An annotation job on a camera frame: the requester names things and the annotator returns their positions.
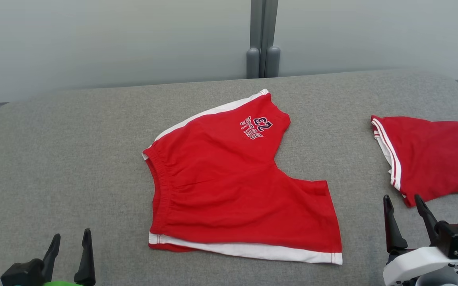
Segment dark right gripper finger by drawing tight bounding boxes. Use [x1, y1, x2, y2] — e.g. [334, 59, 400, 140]
[414, 194, 439, 245]
[383, 195, 408, 254]

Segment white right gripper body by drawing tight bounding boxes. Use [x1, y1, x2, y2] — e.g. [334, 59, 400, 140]
[383, 246, 458, 286]

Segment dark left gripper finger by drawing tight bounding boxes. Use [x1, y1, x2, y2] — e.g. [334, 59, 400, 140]
[41, 234, 61, 282]
[74, 228, 96, 286]

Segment red white Bulls jersey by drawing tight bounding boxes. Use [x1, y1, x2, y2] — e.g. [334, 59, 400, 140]
[371, 115, 458, 208]

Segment red white Bulls shorts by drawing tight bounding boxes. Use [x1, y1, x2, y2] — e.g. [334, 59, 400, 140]
[142, 89, 344, 265]

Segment grey partition post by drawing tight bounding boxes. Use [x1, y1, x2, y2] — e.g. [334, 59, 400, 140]
[246, 0, 281, 79]

